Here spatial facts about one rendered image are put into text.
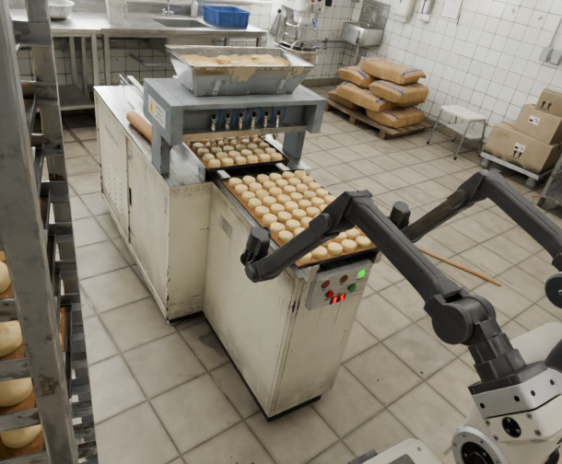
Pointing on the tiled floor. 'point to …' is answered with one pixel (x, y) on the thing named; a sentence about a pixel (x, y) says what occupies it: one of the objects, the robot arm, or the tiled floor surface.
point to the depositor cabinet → (158, 207)
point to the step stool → (462, 125)
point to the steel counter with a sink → (148, 26)
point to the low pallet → (375, 121)
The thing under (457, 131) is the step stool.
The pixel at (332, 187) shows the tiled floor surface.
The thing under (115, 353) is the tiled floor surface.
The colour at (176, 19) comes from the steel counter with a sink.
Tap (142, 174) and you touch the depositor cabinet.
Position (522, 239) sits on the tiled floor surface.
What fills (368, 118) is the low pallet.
